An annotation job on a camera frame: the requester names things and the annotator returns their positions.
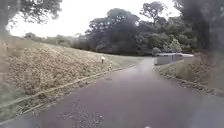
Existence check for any grey asphalt path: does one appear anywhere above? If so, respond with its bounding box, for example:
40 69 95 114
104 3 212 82
0 56 224 128

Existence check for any large tree on slope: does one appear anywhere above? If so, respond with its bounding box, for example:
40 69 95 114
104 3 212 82
0 0 64 38

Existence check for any low grey structure white top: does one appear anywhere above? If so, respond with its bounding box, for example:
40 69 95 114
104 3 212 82
153 52 195 66

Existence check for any small white post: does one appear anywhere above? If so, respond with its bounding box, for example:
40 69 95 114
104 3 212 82
100 55 106 65

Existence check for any flat grass verge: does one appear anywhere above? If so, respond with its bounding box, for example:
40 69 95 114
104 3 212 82
153 54 224 93

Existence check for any stone kerb beside verge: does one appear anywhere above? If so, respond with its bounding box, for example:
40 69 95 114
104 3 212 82
153 68 224 99

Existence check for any leaf-strewn grass slope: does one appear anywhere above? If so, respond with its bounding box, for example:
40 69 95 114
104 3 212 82
0 33 144 121

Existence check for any stone kerb beside slope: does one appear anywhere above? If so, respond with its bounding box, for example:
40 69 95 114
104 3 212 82
0 65 128 116

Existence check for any large dark tree by verge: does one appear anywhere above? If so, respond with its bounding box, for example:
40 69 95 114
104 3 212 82
173 0 224 54

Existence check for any wood of dark trees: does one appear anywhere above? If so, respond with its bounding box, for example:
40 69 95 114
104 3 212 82
23 0 198 57

